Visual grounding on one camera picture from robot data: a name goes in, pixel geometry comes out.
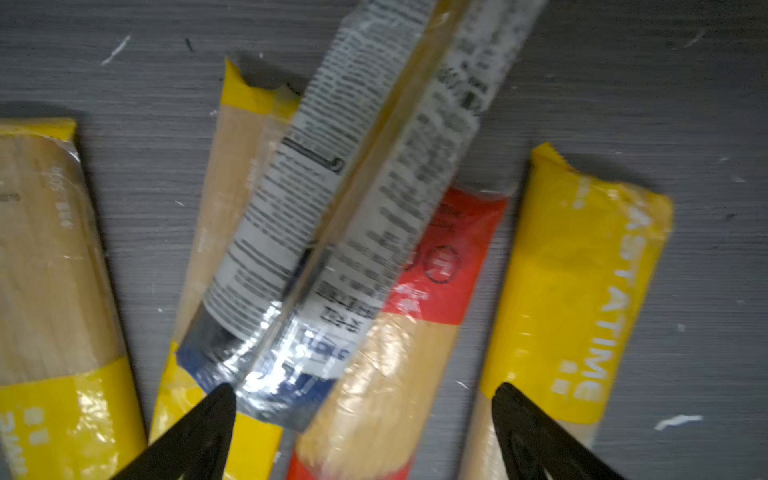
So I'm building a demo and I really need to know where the middle yellow spaghetti pack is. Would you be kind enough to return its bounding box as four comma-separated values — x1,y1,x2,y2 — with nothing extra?
147,56,302,480

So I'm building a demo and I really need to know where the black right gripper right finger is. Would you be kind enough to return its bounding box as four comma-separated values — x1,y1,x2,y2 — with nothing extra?
491,383,623,480

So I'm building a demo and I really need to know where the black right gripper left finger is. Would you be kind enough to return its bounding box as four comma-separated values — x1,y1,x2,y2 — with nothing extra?
113,383,236,480

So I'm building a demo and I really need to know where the leftmost yellow spaghetti pack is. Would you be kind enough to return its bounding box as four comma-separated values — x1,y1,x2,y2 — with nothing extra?
1,118,146,479

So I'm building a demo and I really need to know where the red spaghetti pack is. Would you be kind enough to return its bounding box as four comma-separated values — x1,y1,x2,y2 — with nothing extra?
287,187,508,479

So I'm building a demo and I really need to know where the clear blue spaghetti pack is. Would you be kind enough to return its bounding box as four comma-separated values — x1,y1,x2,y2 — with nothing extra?
176,1,544,431

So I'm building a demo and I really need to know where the rightmost yellow spaghetti pack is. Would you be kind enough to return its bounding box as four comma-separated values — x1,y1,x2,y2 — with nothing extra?
459,143,674,479

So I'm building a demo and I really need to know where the yellow spaghetti pack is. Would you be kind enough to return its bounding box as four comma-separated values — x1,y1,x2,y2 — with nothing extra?
1,118,146,479
459,143,674,479
147,56,302,480

